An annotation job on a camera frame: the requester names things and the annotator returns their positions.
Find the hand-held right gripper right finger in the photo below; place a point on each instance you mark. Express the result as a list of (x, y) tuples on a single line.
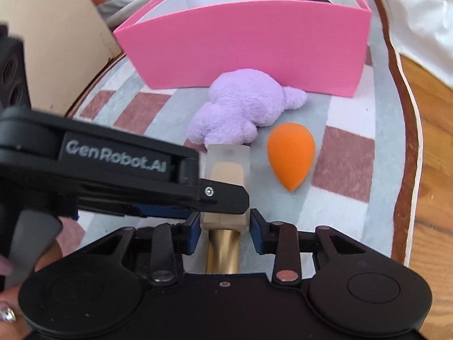
[(256, 232)]

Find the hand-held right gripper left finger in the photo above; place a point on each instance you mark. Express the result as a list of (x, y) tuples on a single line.
[(193, 233)]

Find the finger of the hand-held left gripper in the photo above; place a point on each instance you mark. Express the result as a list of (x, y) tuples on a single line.
[(141, 180)]

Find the beige foundation bottle gold cap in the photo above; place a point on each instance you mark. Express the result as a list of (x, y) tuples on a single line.
[(226, 163)]

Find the pink cardboard box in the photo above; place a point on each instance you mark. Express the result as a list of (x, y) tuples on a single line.
[(247, 42)]

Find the person's left hand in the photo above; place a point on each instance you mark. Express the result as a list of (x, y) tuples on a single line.
[(9, 302)]

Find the orange makeup sponge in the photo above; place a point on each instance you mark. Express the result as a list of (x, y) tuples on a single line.
[(290, 152)]

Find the beige wooden board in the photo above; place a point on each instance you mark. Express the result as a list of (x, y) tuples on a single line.
[(53, 42)]

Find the purple plush toy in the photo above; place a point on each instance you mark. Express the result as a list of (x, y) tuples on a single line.
[(240, 102)]

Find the white bed skirt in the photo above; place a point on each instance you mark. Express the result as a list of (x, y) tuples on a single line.
[(424, 24)]

